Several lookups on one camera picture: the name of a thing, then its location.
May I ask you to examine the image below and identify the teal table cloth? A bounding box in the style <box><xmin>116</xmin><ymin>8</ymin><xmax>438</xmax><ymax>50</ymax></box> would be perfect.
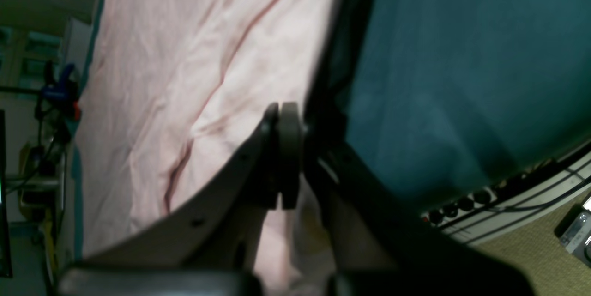
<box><xmin>329</xmin><ymin>0</ymin><xmax>591</xmax><ymax>210</ymax></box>

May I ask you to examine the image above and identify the pink T-shirt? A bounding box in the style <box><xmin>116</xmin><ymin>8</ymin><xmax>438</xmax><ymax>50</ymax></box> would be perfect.
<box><xmin>74</xmin><ymin>0</ymin><xmax>356</xmax><ymax>296</ymax></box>

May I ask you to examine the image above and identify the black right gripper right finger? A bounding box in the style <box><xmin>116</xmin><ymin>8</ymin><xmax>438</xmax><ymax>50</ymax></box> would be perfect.
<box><xmin>281</xmin><ymin>103</ymin><xmax>534</xmax><ymax>296</ymax></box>

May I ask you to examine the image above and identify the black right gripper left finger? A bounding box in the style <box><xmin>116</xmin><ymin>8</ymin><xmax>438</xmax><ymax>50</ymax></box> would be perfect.
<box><xmin>58</xmin><ymin>103</ymin><xmax>279</xmax><ymax>296</ymax></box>

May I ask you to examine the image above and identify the orange blue clamp bottom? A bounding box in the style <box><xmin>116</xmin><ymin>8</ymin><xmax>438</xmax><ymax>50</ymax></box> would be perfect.
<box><xmin>34</xmin><ymin>60</ymin><xmax>82</xmax><ymax>121</ymax></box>

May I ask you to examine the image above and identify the white power strip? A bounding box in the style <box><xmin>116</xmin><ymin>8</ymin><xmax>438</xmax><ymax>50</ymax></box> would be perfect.
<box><xmin>422</xmin><ymin>151</ymin><xmax>590</xmax><ymax>246</ymax></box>

